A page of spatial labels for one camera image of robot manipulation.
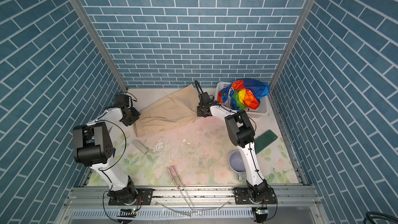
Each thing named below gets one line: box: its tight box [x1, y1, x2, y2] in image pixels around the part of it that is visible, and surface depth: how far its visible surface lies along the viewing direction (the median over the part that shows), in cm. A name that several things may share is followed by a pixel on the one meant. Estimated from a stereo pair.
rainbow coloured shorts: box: [217, 78, 270, 111], surface depth 98 cm
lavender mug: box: [228, 149, 247, 182], surface depth 85 cm
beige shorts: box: [134, 84, 200, 138], surface depth 105 cm
